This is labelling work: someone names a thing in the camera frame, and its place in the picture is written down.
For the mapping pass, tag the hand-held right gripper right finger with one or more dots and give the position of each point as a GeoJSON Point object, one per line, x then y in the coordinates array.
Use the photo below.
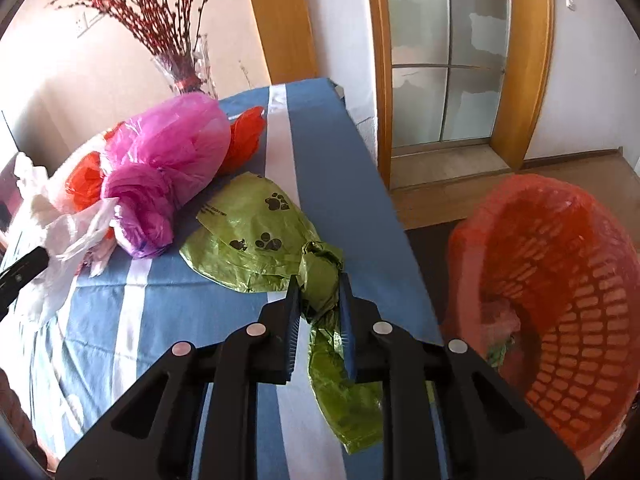
{"type": "Point", "coordinates": [348, 335]}

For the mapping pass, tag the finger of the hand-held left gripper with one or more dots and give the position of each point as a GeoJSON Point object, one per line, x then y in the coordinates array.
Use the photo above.
{"type": "Point", "coordinates": [22, 267]}

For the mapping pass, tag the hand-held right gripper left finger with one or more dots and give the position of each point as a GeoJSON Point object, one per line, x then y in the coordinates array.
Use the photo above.
{"type": "Point", "coordinates": [292, 340]}

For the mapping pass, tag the white plastic bag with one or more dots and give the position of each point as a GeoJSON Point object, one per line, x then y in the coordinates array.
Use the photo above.
{"type": "Point", "coordinates": [65, 230]}

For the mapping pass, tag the green paw-print plastic bag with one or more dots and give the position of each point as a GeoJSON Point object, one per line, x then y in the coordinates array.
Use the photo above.
{"type": "Point", "coordinates": [250, 230]}

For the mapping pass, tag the red lined plastic trash basket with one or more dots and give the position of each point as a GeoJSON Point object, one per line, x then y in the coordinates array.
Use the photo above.
{"type": "Point", "coordinates": [565, 340]}

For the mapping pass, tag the blue striped tablecloth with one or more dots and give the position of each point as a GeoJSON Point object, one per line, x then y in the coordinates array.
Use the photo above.
{"type": "Point", "coordinates": [320, 160]}

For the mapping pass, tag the pink plastic bag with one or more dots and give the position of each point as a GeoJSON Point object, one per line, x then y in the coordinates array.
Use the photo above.
{"type": "Point", "coordinates": [165, 145]}

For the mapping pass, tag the clear glass vase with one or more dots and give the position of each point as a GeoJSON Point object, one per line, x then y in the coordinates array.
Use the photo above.
{"type": "Point", "coordinates": [192, 67]}

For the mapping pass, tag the frosted glass door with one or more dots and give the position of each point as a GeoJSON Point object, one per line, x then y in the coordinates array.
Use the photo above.
{"type": "Point", "coordinates": [470, 90]}

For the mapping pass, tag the red berry branch bundle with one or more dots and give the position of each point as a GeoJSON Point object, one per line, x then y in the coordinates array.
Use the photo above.
{"type": "Point", "coordinates": [150, 15]}

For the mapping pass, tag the wooden wall trim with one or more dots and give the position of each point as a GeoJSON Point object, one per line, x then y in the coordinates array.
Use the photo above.
{"type": "Point", "coordinates": [280, 20]}

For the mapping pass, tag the wooden door frame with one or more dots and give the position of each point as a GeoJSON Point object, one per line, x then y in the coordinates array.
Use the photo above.
{"type": "Point", "coordinates": [525, 60]}

